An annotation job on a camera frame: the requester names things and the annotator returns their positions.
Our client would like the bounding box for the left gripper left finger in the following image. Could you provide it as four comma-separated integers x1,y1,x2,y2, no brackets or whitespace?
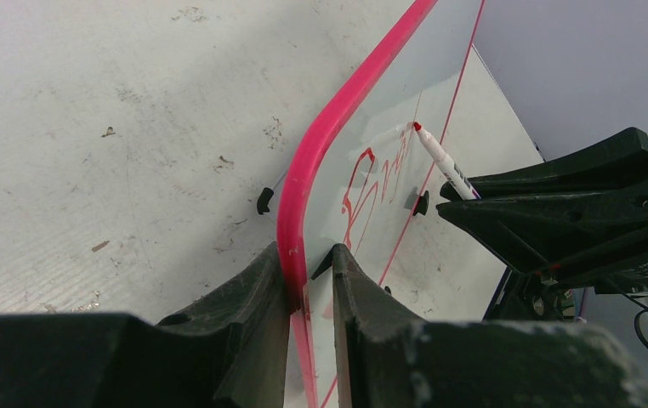
0,244,289,407

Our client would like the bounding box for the black whiteboard clip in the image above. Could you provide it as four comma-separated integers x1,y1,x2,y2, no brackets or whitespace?
412,190,429,216
256,187,275,215

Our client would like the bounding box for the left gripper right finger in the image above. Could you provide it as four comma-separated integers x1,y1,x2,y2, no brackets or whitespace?
331,244,648,407

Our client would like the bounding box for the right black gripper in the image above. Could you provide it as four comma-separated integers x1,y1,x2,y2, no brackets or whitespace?
436,127,648,291

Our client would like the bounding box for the pink framed whiteboard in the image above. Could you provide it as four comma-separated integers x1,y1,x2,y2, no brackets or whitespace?
276,1,484,407

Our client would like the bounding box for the white whiteboard marker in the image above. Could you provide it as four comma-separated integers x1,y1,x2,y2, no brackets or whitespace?
412,122,480,200

